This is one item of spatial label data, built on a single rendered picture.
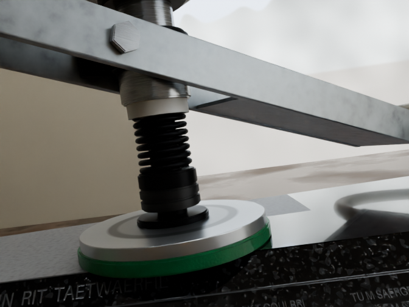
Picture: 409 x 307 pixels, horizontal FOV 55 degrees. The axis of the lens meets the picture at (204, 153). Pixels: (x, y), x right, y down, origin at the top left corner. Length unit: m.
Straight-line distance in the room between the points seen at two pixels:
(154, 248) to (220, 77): 0.19
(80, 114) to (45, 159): 0.81
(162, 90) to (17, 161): 5.74
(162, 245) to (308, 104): 0.27
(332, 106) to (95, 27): 0.32
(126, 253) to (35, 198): 5.71
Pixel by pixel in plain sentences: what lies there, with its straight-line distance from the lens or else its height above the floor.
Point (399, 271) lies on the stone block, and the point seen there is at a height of 0.81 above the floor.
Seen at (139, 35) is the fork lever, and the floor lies 1.06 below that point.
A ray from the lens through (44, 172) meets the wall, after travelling 5.97.
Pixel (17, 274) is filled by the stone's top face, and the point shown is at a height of 0.84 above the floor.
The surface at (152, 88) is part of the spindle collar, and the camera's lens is 0.42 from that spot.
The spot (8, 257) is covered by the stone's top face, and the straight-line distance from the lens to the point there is 0.57.
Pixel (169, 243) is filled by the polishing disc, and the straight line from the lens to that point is 0.37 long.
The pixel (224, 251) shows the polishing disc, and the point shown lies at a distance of 0.38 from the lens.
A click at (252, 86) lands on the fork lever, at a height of 1.01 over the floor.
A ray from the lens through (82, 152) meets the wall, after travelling 5.73.
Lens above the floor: 0.96
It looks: 3 degrees down
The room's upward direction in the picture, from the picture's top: 8 degrees counter-clockwise
